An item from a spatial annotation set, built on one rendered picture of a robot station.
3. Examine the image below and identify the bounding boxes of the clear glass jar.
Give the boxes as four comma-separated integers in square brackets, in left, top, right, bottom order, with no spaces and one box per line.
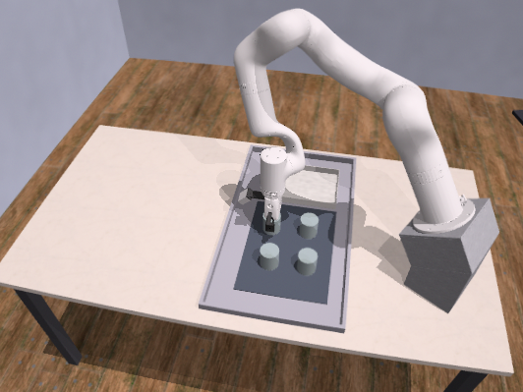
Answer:
[260,243,279,270]
[262,213,281,235]
[299,213,319,239]
[297,248,318,276]

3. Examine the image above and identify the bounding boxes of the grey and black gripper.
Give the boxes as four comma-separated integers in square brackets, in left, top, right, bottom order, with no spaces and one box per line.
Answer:
[264,196,282,232]

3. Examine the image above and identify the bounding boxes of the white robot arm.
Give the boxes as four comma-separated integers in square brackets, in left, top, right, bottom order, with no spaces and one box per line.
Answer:
[234,9,476,234]

